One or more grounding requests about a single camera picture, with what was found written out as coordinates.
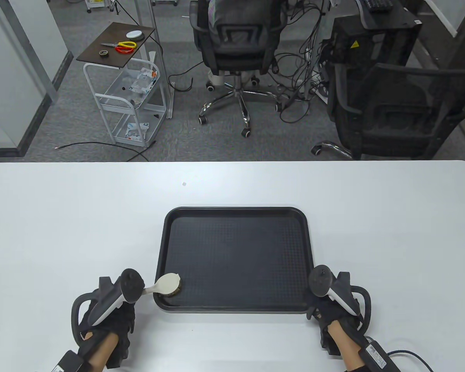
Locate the white metal desk leg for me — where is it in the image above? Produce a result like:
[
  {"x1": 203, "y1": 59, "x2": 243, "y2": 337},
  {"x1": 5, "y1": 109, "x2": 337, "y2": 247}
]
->
[{"x1": 135, "y1": 0, "x2": 175, "y2": 119}]

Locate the clear plastic bag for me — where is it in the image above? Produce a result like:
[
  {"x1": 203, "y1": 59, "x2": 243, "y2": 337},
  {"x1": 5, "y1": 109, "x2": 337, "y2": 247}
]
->
[
  {"x1": 128, "y1": 67, "x2": 158, "y2": 93},
  {"x1": 125, "y1": 122, "x2": 150, "y2": 140}
]

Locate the dark brown board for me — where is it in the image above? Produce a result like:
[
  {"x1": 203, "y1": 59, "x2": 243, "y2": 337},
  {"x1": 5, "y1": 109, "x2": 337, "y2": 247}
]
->
[{"x1": 76, "y1": 22, "x2": 156, "y2": 69}]

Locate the black plastic tray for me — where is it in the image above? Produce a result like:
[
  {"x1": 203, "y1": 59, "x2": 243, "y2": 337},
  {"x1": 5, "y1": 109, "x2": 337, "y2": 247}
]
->
[{"x1": 153, "y1": 207, "x2": 317, "y2": 313}]

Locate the black padded office chair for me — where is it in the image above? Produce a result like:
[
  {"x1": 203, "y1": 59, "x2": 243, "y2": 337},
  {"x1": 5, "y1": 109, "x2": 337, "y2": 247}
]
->
[{"x1": 189, "y1": 0, "x2": 291, "y2": 138}]

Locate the black computer tower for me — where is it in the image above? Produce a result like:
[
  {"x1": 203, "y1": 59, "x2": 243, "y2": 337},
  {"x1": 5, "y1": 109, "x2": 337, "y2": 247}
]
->
[{"x1": 327, "y1": 15, "x2": 423, "y2": 78}]

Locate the bundle of black cables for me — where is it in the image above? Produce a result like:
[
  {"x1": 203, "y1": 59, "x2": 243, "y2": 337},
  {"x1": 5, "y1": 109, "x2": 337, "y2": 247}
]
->
[{"x1": 271, "y1": 0, "x2": 334, "y2": 124}]

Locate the white wire rolling cart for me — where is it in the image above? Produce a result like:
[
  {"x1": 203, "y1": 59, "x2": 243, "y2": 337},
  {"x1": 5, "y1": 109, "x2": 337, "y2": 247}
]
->
[{"x1": 83, "y1": 58, "x2": 167, "y2": 148}]

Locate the black mesh office chair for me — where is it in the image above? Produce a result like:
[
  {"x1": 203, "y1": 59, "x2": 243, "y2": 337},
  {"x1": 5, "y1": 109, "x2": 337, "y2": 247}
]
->
[{"x1": 311, "y1": 62, "x2": 465, "y2": 160}]

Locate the person's right forearm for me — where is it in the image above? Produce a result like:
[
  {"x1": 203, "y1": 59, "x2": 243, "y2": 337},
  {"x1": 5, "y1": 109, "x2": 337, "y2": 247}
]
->
[{"x1": 327, "y1": 322, "x2": 367, "y2": 370}]

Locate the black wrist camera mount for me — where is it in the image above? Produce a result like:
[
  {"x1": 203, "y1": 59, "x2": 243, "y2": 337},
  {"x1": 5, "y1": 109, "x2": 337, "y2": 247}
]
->
[{"x1": 320, "y1": 329, "x2": 339, "y2": 355}]

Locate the white power strip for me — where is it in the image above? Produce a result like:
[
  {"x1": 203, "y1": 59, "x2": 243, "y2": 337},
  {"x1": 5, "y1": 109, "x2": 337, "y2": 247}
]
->
[{"x1": 300, "y1": 74, "x2": 328, "y2": 102}]

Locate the person's left hand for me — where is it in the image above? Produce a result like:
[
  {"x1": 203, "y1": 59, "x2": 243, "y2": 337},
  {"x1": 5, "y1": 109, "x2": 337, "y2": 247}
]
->
[{"x1": 79, "y1": 298, "x2": 136, "y2": 369}]

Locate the black box with white label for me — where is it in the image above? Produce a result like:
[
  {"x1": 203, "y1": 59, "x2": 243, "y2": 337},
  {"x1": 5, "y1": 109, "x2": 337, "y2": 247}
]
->
[
  {"x1": 54, "y1": 351, "x2": 91, "y2": 372},
  {"x1": 358, "y1": 336, "x2": 401, "y2": 372}
]

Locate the black and white controller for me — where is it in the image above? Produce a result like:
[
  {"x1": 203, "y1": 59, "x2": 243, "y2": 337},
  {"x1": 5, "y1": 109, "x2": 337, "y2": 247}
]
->
[
  {"x1": 71, "y1": 268, "x2": 145, "y2": 345},
  {"x1": 308, "y1": 265, "x2": 372, "y2": 330}
]

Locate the white pot brush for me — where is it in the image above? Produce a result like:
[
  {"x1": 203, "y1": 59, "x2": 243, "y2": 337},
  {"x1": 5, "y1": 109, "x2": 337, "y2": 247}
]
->
[{"x1": 141, "y1": 273, "x2": 181, "y2": 299}]

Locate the black braided cable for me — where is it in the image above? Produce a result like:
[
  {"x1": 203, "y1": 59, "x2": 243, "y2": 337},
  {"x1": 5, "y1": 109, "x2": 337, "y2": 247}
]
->
[{"x1": 387, "y1": 350, "x2": 434, "y2": 372}]

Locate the person's right hand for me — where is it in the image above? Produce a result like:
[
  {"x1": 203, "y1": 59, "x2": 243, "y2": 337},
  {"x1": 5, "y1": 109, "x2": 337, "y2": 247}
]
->
[{"x1": 307, "y1": 296, "x2": 365, "y2": 343}]

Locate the black keyboard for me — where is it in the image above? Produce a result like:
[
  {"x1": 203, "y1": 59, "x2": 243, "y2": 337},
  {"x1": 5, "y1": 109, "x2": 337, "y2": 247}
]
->
[{"x1": 362, "y1": 0, "x2": 394, "y2": 11}]

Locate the black floor cable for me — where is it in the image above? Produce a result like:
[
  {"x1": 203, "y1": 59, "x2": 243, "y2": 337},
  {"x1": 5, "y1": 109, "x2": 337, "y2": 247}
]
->
[{"x1": 54, "y1": 141, "x2": 152, "y2": 162}]

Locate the thin black cable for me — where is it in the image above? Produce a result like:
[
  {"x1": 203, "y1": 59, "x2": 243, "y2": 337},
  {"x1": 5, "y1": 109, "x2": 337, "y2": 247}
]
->
[{"x1": 168, "y1": 60, "x2": 204, "y2": 92}]

